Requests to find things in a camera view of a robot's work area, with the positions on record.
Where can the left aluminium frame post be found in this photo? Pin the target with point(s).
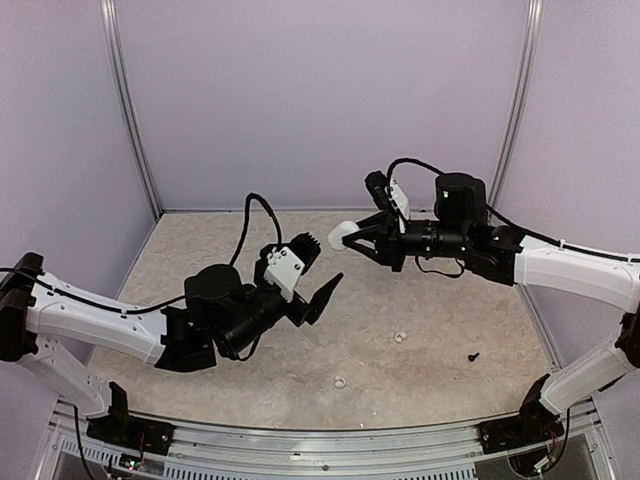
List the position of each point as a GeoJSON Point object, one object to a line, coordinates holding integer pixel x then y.
{"type": "Point", "coordinates": [109, 15]}

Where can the aluminium frame post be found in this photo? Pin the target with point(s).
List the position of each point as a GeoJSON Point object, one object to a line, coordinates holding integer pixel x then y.
{"type": "Point", "coordinates": [109, 15]}
{"type": "Point", "coordinates": [519, 99]}

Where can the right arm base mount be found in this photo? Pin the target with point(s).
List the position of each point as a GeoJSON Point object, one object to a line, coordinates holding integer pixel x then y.
{"type": "Point", "coordinates": [517, 431]}

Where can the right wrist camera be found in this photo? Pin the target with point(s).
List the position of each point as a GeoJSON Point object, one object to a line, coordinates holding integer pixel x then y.
{"type": "Point", "coordinates": [388, 196]}

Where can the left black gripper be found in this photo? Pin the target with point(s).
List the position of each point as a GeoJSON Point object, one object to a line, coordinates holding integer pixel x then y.
{"type": "Point", "coordinates": [313, 310]}

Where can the front aluminium rail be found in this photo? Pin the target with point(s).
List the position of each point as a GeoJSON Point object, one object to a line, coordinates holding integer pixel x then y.
{"type": "Point", "coordinates": [201, 450]}

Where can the right aluminium frame post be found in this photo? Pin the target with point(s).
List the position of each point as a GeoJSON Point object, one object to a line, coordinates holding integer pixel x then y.
{"type": "Point", "coordinates": [519, 99]}

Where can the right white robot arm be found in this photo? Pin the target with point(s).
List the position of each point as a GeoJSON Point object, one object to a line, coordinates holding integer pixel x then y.
{"type": "Point", "coordinates": [508, 255]}

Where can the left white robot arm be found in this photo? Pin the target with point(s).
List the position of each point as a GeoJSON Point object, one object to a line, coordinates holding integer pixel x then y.
{"type": "Point", "coordinates": [222, 317]}

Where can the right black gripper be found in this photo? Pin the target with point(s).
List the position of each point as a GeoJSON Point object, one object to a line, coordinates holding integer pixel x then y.
{"type": "Point", "coordinates": [387, 239]}

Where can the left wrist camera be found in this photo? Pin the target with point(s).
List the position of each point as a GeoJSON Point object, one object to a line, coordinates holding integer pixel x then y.
{"type": "Point", "coordinates": [282, 266]}

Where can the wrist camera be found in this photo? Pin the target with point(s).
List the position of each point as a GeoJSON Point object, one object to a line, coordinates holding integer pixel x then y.
{"type": "Point", "coordinates": [388, 196]}
{"type": "Point", "coordinates": [282, 266]}

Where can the white earbud charging case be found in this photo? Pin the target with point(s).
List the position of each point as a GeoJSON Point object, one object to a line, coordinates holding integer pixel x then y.
{"type": "Point", "coordinates": [335, 237]}

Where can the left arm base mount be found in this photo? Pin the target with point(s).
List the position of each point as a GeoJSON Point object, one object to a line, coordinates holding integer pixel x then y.
{"type": "Point", "coordinates": [135, 433]}

